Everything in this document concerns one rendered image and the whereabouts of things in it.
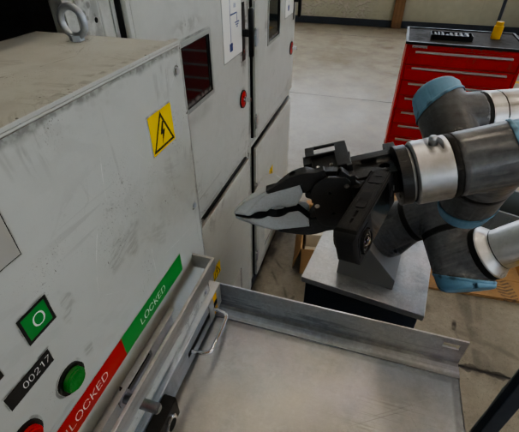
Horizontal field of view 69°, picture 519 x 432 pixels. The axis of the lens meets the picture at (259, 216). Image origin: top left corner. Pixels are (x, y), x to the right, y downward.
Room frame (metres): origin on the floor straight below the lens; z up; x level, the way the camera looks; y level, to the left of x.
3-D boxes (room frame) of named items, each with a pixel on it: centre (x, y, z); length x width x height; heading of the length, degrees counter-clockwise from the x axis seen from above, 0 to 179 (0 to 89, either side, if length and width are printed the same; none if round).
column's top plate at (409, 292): (0.79, -0.33, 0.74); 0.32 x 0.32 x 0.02; 65
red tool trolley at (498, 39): (2.66, -1.33, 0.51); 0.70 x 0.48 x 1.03; 72
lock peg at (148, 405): (0.24, 0.16, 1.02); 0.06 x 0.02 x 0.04; 73
